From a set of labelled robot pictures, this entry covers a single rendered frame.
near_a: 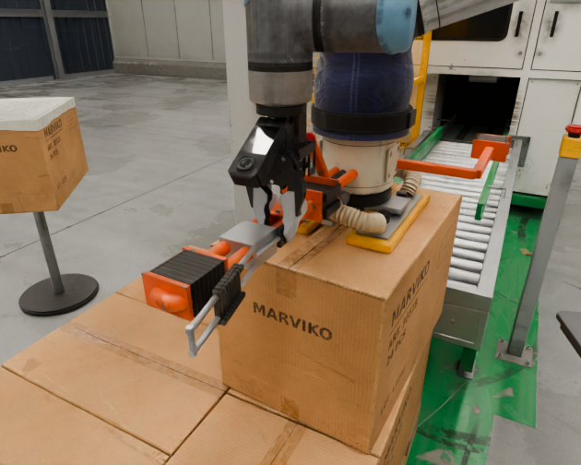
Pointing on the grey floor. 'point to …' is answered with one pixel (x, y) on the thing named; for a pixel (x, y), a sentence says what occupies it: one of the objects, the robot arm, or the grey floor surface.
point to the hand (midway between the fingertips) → (276, 233)
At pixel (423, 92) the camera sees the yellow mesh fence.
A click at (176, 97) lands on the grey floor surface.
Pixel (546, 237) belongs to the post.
